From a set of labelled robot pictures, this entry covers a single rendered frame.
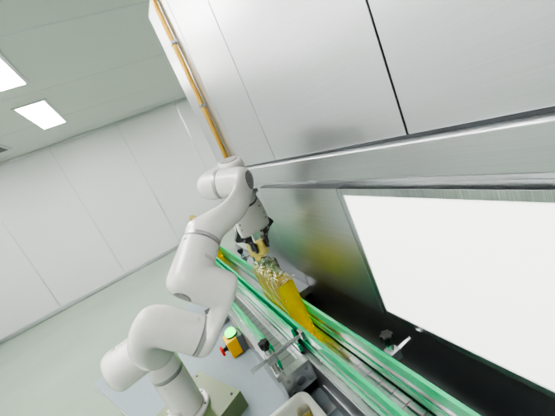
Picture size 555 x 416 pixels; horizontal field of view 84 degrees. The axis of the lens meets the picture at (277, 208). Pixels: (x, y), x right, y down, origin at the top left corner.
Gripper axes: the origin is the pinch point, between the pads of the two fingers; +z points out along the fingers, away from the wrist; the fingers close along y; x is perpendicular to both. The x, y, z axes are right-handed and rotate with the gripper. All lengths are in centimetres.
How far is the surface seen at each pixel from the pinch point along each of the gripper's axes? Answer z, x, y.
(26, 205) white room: 75, -580, 188
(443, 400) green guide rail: 9, 59, -3
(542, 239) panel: -24, 66, -12
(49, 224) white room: 119, -568, 173
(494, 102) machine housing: -39, 58, -14
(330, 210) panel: -14.6, 24.8, -11.8
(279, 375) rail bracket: 22.6, 24.6, 15.2
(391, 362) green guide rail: 11.0, 47.0, -3.0
